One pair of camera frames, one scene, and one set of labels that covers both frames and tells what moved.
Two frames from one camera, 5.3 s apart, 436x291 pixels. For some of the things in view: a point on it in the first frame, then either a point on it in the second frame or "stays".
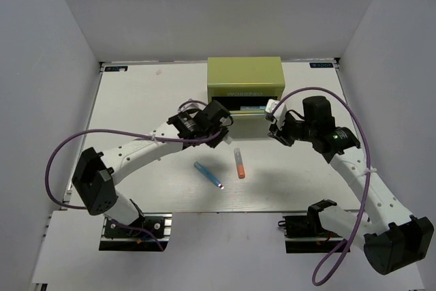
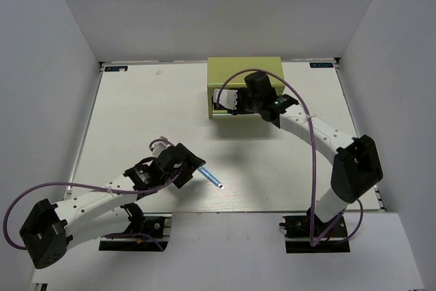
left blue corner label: (116, 68) stays
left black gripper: (214, 142) to (191, 163)
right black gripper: (281, 134) to (240, 110)
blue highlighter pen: (208, 174) stays
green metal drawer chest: (244, 81) stays
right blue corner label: (321, 65) stays
